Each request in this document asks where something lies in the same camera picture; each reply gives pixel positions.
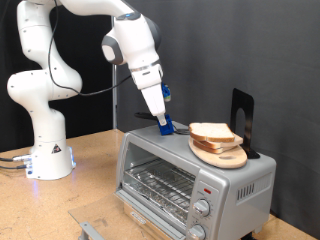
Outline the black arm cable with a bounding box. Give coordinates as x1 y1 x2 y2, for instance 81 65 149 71
47 0 133 98

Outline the blue mounted wrist camera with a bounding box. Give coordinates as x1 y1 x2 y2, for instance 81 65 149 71
161 82 172 103

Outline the aluminium foil lined tray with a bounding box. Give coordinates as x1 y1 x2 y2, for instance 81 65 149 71
122 181 189 225

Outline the wire oven rack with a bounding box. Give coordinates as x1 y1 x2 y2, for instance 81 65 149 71
123 159 197 218

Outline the black metal bookend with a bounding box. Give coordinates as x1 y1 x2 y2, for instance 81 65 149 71
229 87 261 160

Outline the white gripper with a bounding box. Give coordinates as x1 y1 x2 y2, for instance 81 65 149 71
140 83 168 127

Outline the oval wooden cutting board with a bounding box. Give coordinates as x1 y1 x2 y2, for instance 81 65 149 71
188 134 249 170

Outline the dark grey backdrop panel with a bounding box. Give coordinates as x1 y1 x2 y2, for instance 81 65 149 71
117 0 320 239

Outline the metal spatula with blue block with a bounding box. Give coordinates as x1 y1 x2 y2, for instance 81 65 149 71
134 111 192 137

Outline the base cable with silver connector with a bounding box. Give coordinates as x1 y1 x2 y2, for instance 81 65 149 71
0 153 33 164

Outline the black base cable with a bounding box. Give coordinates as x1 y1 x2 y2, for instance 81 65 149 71
0 163 28 170

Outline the silver oven temperature knob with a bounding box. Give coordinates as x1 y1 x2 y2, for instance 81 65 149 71
193 199 211 218

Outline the vertical metal pole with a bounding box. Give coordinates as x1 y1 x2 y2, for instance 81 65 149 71
110 15 119 130

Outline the silver toaster oven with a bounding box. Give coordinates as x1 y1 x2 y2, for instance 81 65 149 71
114 120 278 240

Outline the wooden box under oven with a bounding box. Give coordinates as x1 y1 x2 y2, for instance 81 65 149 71
123 201 176 240

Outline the silver oven timer knob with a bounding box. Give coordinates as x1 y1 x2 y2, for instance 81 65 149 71
188 223 207 240

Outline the white bread slice brown crust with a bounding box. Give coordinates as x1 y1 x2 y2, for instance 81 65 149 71
188 122 236 143

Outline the black backdrop curtain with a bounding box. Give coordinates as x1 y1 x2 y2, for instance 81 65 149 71
0 0 114 153

